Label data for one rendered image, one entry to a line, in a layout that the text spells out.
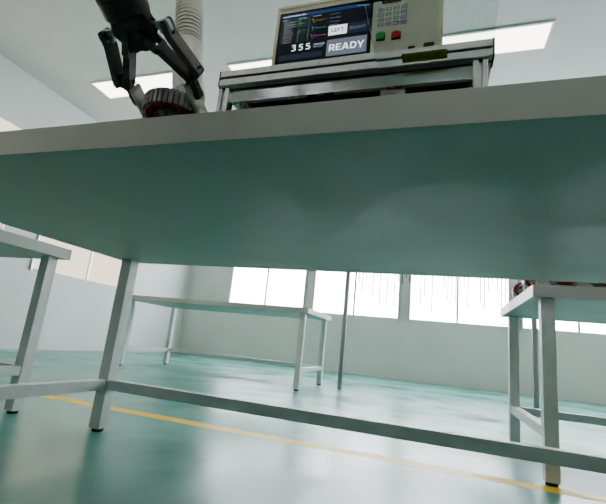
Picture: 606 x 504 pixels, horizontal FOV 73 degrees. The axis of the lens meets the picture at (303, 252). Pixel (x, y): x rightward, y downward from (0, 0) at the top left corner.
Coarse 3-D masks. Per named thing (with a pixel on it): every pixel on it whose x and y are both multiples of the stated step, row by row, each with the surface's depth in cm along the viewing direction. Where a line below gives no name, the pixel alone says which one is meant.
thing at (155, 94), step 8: (152, 88) 74; (160, 88) 73; (168, 88) 73; (144, 96) 76; (152, 96) 73; (160, 96) 73; (168, 96) 74; (176, 96) 73; (184, 96) 74; (144, 104) 74; (152, 104) 74; (160, 104) 73; (168, 104) 73; (176, 104) 73; (184, 104) 74; (144, 112) 77; (152, 112) 77; (160, 112) 79; (168, 112) 77; (176, 112) 77; (184, 112) 75; (192, 112) 75
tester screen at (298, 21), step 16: (288, 16) 112; (304, 16) 110; (320, 16) 108; (336, 16) 107; (352, 16) 105; (288, 32) 110; (304, 32) 109; (320, 32) 107; (352, 32) 104; (288, 48) 109; (320, 48) 106
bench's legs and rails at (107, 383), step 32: (128, 288) 174; (32, 384) 134; (64, 384) 146; (96, 384) 159; (128, 384) 161; (96, 416) 162; (288, 416) 140; (320, 416) 136; (352, 416) 137; (480, 448) 120; (512, 448) 118; (544, 448) 116
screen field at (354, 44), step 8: (328, 40) 106; (336, 40) 105; (344, 40) 104; (352, 40) 104; (360, 40) 103; (328, 48) 105; (336, 48) 104; (344, 48) 104; (352, 48) 103; (360, 48) 102
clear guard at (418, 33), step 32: (384, 0) 70; (416, 0) 76; (448, 0) 75; (480, 0) 74; (384, 32) 84; (416, 32) 83; (448, 32) 82; (480, 32) 82; (384, 64) 93; (416, 64) 92; (448, 64) 91
